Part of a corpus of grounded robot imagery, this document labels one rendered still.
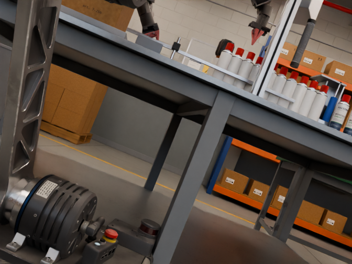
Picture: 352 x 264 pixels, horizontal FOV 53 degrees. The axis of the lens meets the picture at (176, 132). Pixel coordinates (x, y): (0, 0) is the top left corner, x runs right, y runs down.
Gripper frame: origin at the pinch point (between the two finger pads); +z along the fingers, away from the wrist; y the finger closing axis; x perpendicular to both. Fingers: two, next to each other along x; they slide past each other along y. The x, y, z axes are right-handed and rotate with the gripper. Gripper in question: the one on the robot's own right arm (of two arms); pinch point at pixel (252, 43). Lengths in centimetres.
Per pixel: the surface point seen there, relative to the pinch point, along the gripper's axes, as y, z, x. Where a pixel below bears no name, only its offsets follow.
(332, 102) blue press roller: -41.9, 15.1, 17.5
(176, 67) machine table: 35, 36, 67
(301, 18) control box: -8.8, -10.1, 27.5
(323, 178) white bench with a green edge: -111, 48, -78
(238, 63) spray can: 7.9, 17.3, 21.9
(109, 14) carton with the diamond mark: 60, 29, 61
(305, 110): -28.6, 24.6, 22.8
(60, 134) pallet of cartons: 122, 123, -309
